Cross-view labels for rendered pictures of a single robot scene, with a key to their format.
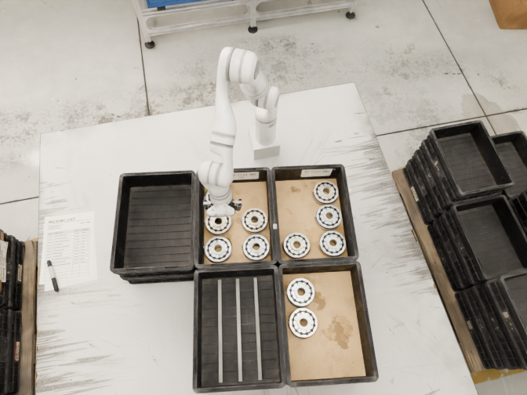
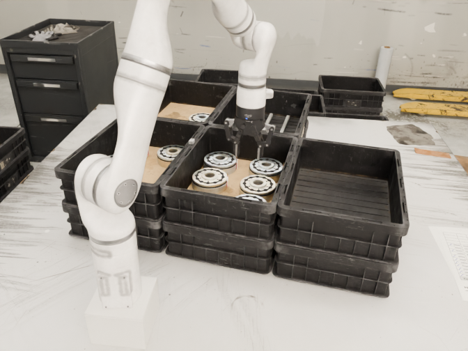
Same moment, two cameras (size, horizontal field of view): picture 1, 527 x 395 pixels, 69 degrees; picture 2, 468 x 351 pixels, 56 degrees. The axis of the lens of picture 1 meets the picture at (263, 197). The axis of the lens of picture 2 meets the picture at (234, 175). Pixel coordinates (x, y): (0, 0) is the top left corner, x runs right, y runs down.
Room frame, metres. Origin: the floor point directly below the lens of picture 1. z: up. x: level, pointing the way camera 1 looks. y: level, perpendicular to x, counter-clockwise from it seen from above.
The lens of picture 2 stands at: (1.54, 0.47, 1.52)
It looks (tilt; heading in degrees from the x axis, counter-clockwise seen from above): 31 degrees down; 200
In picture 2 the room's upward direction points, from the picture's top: 1 degrees clockwise
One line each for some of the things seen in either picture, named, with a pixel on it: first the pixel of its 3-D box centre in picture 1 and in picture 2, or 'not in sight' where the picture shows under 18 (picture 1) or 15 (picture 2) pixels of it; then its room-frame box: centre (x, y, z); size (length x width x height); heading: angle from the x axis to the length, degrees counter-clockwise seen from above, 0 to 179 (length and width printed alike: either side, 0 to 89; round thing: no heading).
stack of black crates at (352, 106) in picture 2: not in sight; (345, 115); (-1.32, 0.23, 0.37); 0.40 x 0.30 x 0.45; 105
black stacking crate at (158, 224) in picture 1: (158, 223); (341, 195); (0.50, 0.41, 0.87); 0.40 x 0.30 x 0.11; 6
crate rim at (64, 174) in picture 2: (312, 211); (136, 148); (0.56, -0.19, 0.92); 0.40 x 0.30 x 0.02; 6
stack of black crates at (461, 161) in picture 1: (451, 175); not in sight; (1.04, -1.06, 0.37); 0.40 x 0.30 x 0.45; 15
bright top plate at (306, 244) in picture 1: (296, 244); (173, 152); (0.44, -0.14, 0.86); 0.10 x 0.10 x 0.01
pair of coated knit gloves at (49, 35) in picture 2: not in sight; (40, 36); (-0.53, -1.51, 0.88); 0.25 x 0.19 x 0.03; 15
